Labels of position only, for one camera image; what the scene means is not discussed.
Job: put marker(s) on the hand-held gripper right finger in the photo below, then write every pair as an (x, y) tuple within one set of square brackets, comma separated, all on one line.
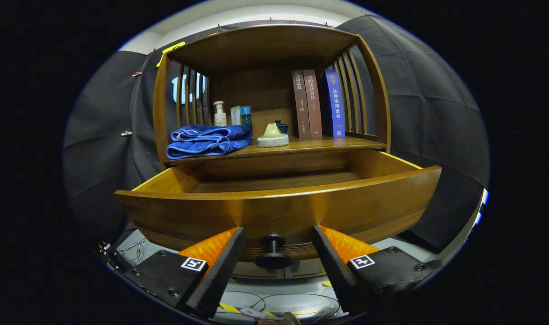
[(335, 271)]

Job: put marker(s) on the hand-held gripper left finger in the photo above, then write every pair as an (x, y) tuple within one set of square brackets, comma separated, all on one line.
[(216, 275)]

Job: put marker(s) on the wooden drawer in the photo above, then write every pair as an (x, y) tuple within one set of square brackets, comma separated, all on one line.
[(279, 212)]

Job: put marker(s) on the pale green ornament white base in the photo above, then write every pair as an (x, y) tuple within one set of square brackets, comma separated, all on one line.
[(272, 135)]

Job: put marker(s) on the wooden cabinet door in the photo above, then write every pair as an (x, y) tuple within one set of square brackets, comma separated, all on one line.
[(308, 269), (247, 271)]

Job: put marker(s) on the wooden countertop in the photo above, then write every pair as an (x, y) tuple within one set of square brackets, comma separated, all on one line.
[(319, 143)]

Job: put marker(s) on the wooden cabinet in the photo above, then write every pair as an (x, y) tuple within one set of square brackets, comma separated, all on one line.
[(265, 49)]

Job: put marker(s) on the blue towel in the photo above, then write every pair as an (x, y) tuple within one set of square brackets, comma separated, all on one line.
[(207, 141)]

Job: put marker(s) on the blue lidded teacup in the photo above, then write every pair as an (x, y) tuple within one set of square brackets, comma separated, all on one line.
[(282, 127)]

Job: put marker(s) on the white pump bottle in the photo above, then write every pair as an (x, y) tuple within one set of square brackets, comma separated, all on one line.
[(220, 117)]

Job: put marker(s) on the white and green box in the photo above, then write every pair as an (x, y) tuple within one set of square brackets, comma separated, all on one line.
[(235, 116)]

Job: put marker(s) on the teal bottle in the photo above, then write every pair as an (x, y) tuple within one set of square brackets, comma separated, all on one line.
[(246, 116)]

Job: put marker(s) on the blue book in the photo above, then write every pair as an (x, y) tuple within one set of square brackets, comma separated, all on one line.
[(335, 104)]

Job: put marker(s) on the reddish brown book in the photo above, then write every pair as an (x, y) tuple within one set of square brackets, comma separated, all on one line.
[(314, 104)]

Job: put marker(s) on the dark brown book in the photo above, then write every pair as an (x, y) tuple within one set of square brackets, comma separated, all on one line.
[(300, 104)]

